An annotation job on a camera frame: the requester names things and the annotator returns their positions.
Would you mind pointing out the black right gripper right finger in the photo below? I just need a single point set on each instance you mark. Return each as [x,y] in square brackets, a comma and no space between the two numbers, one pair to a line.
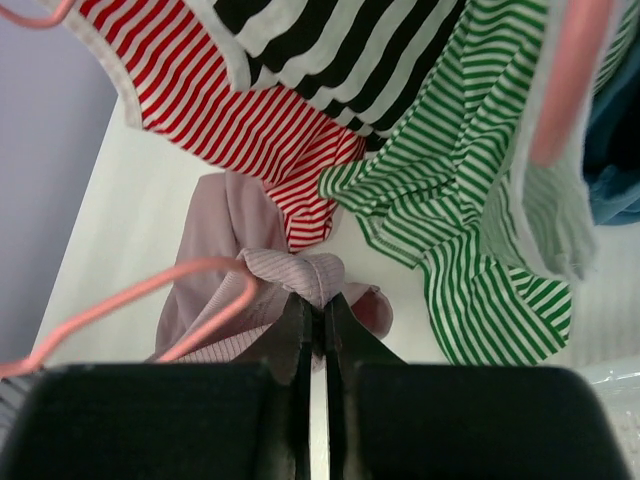
[388,419]

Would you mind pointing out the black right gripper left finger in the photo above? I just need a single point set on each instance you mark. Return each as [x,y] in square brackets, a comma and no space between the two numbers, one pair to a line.
[245,419]

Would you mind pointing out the mauve pink tank top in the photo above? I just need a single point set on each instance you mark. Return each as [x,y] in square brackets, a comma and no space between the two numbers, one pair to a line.
[230,215]

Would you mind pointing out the red white striped tank top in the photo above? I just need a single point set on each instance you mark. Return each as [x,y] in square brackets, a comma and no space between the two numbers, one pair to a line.
[173,82]

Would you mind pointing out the green white striped tank top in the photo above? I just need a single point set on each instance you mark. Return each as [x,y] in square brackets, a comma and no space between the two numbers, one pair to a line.
[453,193]

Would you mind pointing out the blue tank top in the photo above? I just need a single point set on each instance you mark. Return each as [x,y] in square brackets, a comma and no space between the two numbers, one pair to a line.
[611,156]

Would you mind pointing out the black white striped tank top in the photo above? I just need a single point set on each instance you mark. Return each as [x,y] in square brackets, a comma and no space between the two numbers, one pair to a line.
[361,63]

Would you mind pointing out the white plastic basket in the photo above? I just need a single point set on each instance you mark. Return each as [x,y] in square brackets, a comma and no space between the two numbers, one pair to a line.
[616,383]

